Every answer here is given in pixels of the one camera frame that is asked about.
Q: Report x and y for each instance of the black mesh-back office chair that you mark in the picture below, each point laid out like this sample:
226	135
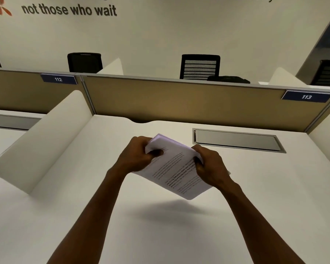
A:
328	72
200	67

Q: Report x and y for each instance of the white curved desk divider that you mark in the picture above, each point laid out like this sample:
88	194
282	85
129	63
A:
44	142
284	76
327	137
112	67

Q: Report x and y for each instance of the beige partition panel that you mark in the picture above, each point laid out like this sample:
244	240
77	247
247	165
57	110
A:
19	90
203	104

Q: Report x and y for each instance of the person's right thumb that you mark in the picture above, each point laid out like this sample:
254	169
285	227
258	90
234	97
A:
199	165

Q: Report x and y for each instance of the blue desk number label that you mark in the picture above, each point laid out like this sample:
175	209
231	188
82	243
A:
59	79
306	96

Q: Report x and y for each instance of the person's left hand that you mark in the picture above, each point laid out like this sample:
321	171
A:
133	158

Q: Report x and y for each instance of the person's left thumb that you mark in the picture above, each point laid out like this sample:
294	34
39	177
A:
156	153

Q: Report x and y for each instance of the person's left forearm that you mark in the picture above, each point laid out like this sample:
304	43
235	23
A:
84	217

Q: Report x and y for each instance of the white printed paper sheet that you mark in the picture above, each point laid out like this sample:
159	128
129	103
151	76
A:
176	170

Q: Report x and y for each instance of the black bag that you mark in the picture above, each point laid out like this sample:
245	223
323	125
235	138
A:
228	79

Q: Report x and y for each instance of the person's right forearm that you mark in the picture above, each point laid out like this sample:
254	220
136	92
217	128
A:
261	225

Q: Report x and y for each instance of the black solid-back office chair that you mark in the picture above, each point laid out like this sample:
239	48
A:
84	62

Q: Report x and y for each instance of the person's right hand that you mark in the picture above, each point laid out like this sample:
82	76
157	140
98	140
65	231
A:
213	169

